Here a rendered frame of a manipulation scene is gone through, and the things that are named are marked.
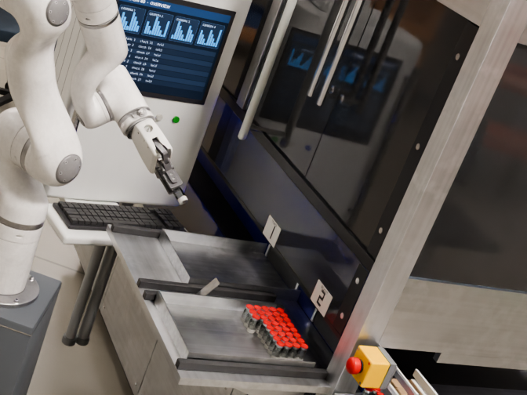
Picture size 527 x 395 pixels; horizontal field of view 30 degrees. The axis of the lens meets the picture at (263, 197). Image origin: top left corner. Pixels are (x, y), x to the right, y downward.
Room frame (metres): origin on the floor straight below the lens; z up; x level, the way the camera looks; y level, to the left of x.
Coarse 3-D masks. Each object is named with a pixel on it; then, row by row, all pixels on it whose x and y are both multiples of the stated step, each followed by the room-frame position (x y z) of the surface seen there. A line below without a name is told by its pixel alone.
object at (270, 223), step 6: (270, 216) 2.57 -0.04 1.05; (270, 222) 2.56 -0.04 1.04; (264, 228) 2.58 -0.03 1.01; (270, 228) 2.55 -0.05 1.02; (276, 228) 2.53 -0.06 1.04; (264, 234) 2.57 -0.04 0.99; (270, 234) 2.54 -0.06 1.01; (276, 234) 2.52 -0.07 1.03; (270, 240) 2.53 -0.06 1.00; (276, 240) 2.51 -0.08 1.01
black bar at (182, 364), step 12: (180, 360) 1.93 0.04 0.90; (192, 360) 1.95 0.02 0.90; (204, 360) 1.97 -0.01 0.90; (228, 372) 1.98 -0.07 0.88; (240, 372) 2.00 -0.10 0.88; (252, 372) 2.01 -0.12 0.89; (264, 372) 2.03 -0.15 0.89; (276, 372) 2.05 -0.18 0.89; (288, 372) 2.06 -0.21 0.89; (300, 372) 2.08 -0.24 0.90; (312, 372) 2.10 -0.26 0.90; (324, 372) 2.11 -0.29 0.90
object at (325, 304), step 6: (318, 282) 2.28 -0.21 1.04; (318, 288) 2.27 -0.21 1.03; (324, 288) 2.25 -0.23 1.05; (312, 294) 2.28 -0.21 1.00; (318, 294) 2.26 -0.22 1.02; (312, 300) 2.27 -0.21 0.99; (318, 300) 2.25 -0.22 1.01; (324, 300) 2.23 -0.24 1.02; (330, 300) 2.21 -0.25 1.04; (318, 306) 2.24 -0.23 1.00; (324, 306) 2.23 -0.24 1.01; (324, 312) 2.22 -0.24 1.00
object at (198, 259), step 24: (168, 240) 2.47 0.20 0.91; (192, 240) 2.57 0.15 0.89; (216, 240) 2.61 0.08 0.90; (240, 240) 2.65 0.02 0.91; (192, 264) 2.45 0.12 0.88; (216, 264) 2.50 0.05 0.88; (240, 264) 2.56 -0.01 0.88; (264, 264) 2.62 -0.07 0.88; (240, 288) 2.38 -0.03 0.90; (264, 288) 2.41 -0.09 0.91; (288, 288) 2.45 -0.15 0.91
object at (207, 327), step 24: (168, 312) 2.09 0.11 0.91; (192, 312) 2.19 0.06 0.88; (216, 312) 2.24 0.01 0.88; (240, 312) 2.28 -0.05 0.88; (192, 336) 2.08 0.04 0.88; (216, 336) 2.12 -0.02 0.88; (240, 336) 2.16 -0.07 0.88; (216, 360) 1.99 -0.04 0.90; (240, 360) 2.02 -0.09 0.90; (264, 360) 2.05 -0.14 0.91; (288, 360) 2.08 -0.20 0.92
